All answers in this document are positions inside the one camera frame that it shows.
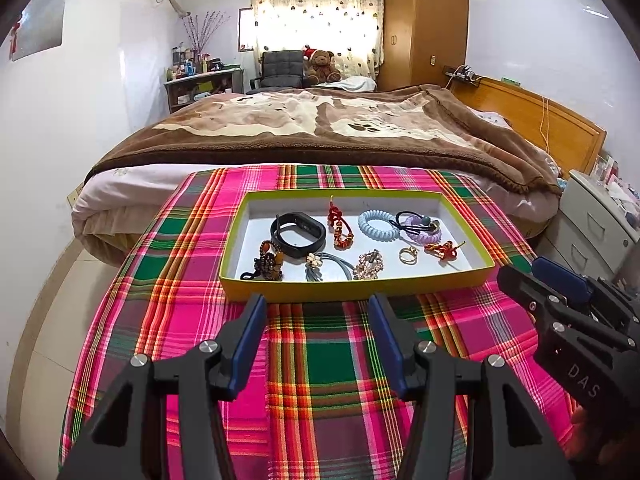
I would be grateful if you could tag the wooden wardrobe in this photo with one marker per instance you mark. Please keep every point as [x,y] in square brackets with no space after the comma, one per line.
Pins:
[425,35]

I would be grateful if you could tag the white pillow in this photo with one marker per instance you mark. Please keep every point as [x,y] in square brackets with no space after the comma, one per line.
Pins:
[355,84]

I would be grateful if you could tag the brown fleece blanket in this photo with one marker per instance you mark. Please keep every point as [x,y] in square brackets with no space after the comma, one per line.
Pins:
[300,140]

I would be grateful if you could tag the red orange knot charm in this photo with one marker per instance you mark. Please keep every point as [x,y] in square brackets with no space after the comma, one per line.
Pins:
[442,250]

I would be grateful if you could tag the nightstand clutter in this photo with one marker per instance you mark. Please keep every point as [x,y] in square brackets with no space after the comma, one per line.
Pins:
[617,185]

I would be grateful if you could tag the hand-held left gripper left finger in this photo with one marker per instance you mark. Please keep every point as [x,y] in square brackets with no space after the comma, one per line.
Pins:
[247,340]

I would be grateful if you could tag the black fitness band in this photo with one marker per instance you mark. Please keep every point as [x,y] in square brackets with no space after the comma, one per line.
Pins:
[305,244]

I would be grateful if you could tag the wooden headboard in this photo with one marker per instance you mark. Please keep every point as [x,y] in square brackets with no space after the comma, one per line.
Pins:
[550,120]

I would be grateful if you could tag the dried flower branches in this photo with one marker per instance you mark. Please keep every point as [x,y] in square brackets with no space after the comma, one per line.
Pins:
[200,35]

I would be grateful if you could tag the dotted window curtain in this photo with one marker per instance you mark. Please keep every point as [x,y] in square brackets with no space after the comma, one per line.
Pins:
[300,10]

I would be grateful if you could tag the dark grey chair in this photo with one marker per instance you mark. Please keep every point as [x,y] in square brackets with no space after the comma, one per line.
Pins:
[280,67]

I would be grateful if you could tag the grey nightstand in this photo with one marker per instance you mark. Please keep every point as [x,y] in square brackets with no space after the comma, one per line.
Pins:
[590,220]

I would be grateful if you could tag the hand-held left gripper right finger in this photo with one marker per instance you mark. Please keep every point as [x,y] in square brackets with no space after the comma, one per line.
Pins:
[387,345]

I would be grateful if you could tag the small framed window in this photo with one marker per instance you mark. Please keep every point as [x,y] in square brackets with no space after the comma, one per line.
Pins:
[245,30]

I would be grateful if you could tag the pink green plaid cloth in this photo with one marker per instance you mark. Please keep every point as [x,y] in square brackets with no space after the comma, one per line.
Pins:
[325,360]

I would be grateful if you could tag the brown teddy bear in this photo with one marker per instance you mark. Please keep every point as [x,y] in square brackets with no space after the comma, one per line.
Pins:
[320,65]

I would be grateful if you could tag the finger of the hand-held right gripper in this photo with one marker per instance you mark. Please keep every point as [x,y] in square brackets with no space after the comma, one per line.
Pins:
[560,277]
[520,285]

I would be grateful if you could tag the shiny wall poster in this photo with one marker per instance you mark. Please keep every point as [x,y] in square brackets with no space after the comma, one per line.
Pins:
[37,27]

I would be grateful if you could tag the green-rimmed white tray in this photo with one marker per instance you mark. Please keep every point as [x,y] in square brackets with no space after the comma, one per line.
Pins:
[300,205]

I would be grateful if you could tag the power strip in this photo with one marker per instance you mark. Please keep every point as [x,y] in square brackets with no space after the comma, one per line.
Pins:
[462,74]

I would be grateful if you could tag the cluttered side desk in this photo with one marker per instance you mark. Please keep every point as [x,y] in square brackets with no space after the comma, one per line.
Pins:
[200,85]

